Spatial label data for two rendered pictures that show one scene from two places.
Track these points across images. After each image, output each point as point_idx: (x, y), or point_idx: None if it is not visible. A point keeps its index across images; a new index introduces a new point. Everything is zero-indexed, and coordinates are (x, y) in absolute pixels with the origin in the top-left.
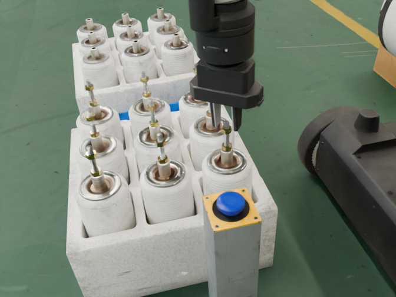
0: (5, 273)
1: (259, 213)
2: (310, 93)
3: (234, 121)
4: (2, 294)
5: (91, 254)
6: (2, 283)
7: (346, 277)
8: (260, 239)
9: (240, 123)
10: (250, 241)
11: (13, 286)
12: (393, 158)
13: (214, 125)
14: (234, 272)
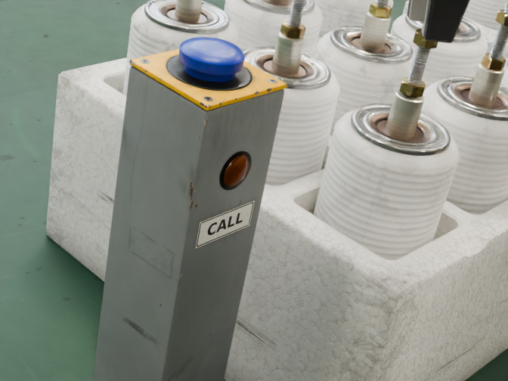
0: (49, 128)
1: (357, 268)
2: None
3: (429, 4)
4: (10, 139)
5: (83, 106)
6: (30, 132)
7: None
8: (338, 355)
9: (450, 32)
10: (178, 152)
11: (32, 144)
12: None
13: (409, 12)
14: (140, 226)
